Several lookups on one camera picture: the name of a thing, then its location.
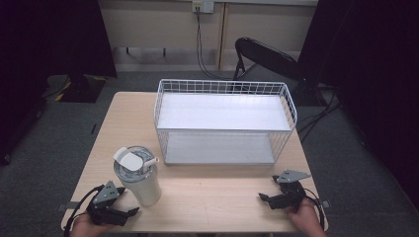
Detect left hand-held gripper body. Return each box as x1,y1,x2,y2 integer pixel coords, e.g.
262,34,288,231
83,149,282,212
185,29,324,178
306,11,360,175
86,180,130,227

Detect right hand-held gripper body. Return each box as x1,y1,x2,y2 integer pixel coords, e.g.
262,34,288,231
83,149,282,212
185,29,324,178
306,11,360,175
267,169,312,212

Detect person's right hand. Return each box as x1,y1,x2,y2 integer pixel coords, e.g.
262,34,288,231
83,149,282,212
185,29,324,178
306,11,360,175
285,198,328,237

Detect person's left hand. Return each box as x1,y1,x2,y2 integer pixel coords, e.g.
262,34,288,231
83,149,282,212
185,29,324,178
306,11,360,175
68,211,117,237

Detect white tumbler cup with lid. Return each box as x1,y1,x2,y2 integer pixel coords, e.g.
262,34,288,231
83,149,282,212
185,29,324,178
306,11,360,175
113,145,163,207

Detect dark stand base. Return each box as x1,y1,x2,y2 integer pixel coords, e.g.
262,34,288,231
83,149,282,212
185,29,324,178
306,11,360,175
42,73,109,104

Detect black folding chair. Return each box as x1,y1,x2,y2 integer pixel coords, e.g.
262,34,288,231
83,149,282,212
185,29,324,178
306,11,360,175
232,37,319,97

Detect dark curtain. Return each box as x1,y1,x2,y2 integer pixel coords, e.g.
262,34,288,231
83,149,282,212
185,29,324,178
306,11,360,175
0,0,119,166
296,0,419,211

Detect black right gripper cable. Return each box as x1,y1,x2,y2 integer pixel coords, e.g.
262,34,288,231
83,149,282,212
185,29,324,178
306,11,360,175
302,187,327,231

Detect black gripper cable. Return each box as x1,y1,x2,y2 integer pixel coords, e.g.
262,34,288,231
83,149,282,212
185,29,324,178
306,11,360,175
302,187,327,231
62,184,106,237

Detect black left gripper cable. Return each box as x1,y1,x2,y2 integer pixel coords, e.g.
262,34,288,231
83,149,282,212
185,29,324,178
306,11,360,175
62,184,106,237

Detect black floor cables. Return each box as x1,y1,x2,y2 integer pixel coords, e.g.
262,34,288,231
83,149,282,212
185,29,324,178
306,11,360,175
295,88,342,143

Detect white wire shelf rack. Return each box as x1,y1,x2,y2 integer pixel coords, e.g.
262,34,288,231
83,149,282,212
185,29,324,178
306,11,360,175
153,78,298,166

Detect black wall socket cable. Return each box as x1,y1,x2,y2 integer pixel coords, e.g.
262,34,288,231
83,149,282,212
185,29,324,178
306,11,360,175
195,6,235,81

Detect white wall socket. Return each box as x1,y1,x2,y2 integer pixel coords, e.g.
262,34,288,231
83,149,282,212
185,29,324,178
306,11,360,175
192,0,215,15

